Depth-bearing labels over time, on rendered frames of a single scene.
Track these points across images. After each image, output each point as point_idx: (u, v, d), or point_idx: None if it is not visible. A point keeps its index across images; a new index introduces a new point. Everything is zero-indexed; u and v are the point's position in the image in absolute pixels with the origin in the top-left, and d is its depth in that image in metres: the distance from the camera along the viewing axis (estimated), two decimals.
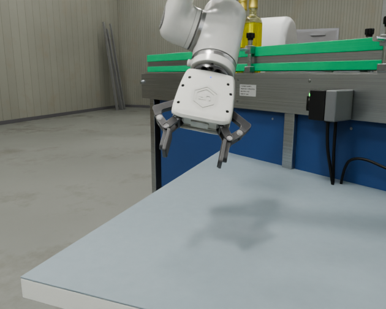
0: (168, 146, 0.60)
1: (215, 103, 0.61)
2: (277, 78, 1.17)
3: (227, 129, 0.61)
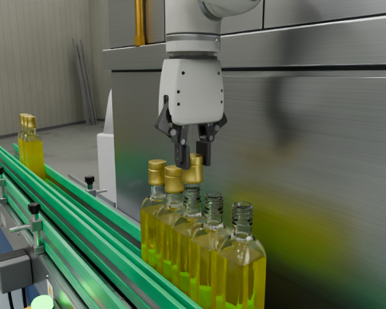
0: None
1: None
2: (10, 219, 1.20)
3: None
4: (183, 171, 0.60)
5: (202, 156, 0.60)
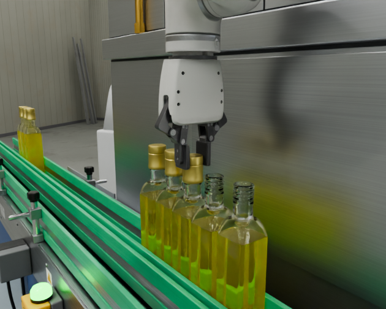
0: None
1: None
2: (9, 210, 1.20)
3: None
4: (183, 171, 0.60)
5: (202, 156, 0.60)
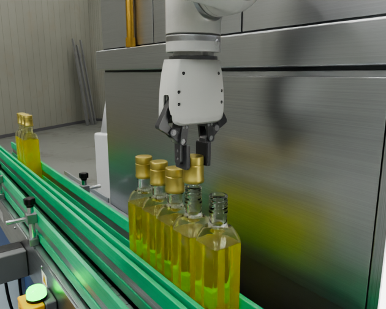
0: None
1: None
2: (7, 214, 1.25)
3: None
4: (166, 182, 0.66)
5: (183, 168, 0.65)
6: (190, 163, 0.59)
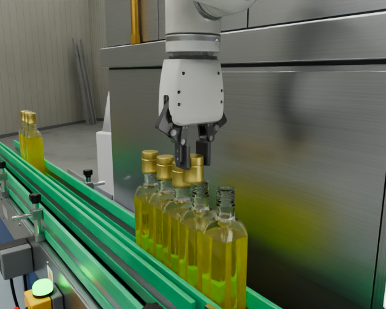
0: None
1: None
2: (11, 211, 1.25)
3: None
4: (173, 176, 0.66)
5: None
6: (190, 163, 0.59)
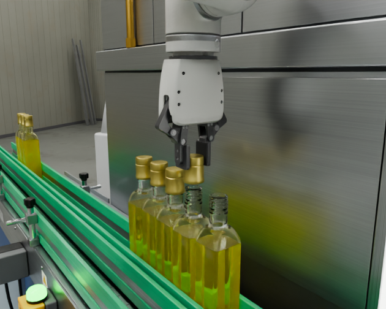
0: None
1: None
2: (7, 214, 1.25)
3: None
4: (166, 183, 0.66)
5: (183, 169, 0.65)
6: (190, 163, 0.59)
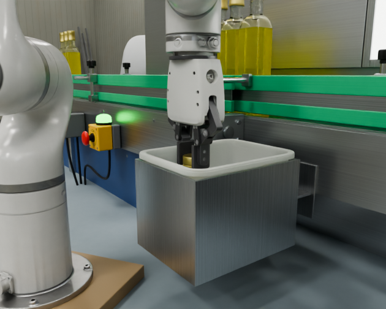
0: (201, 160, 0.60)
1: None
2: None
3: (189, 126, 0.63)
4: None
5: None
6: None
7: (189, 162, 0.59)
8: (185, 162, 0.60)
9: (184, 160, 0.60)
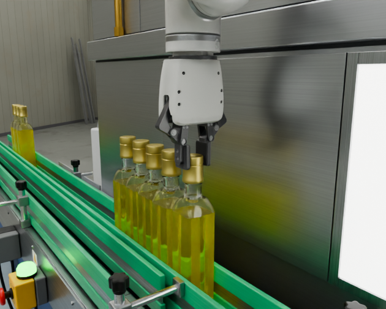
0: None
1: None
2: (1, 200, 1.29)
3: None
4: (146, 159, 0.69)
5: (163, 146, 0.69)
6: (168, 157, 0.64)
7: (203, 160, 0.60)
8: (200, 162, 0.60)
9: (198, 160, 0.59)
